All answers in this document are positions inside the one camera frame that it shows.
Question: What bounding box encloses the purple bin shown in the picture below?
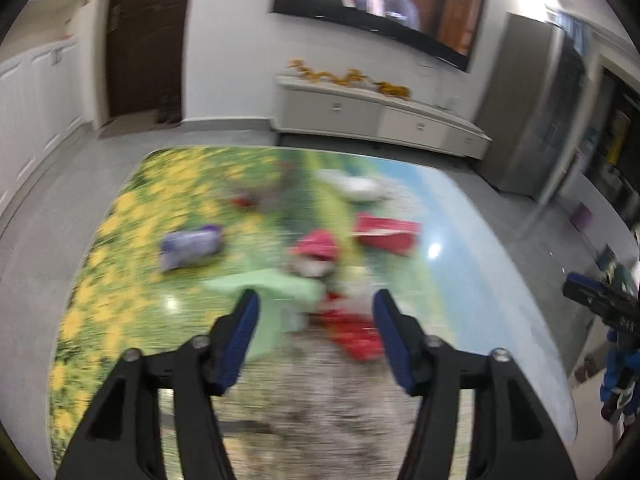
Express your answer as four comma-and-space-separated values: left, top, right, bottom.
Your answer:
570, 202, 594, 234

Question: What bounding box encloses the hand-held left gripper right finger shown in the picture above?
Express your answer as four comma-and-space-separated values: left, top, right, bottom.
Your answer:
372, 288, 576, 480

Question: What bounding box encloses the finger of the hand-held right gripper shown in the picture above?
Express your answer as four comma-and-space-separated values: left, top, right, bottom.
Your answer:
562, 272, 608, 313

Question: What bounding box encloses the red carton box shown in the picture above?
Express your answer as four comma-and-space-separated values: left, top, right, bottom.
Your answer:
352, 212, 419, 257

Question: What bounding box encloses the wall-mounted television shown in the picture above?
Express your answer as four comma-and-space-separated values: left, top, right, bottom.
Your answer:
272, 0, 489, 74

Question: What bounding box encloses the white lower cupboard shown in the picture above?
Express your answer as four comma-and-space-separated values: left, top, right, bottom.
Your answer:
0, 37, 94, 213

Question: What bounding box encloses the grey double-door fridge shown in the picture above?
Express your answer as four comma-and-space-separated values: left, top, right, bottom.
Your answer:
475, 12, 587, 197

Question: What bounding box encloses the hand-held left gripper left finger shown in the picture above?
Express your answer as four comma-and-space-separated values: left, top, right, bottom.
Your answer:
55, 288, 261, 480

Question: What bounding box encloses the brown doormat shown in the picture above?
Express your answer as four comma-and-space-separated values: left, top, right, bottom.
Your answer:
97, 119, 147, 139

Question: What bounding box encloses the light green paper sheet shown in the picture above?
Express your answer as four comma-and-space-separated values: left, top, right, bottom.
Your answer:
205, 267, 327, 361

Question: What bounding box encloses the white grey tv cabinet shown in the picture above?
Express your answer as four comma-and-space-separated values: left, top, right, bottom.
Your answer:
274, 75, 491, 160

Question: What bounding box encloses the white wrapper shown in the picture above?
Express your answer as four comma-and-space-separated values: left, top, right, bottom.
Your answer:
317, 169, 389, 204

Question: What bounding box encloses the blue curtain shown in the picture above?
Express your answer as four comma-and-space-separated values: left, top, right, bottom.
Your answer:
554, 7, 592, 57

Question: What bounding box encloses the pink red snack packet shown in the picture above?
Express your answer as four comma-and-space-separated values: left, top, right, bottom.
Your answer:
290, 229, 342, 264

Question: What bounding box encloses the small golden dragon ornament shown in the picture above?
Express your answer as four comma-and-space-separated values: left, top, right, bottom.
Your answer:
325, 67, 374, 89

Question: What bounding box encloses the dark brown entrance door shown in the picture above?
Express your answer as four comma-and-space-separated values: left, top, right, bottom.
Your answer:
107, 0, 194, 121

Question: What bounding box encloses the golden tiger ornament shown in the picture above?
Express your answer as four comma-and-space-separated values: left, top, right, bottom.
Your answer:
375, 80, 414, 99

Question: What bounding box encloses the purple snack packet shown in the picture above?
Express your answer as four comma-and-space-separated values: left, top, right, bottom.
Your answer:
159, 225, 224, 272

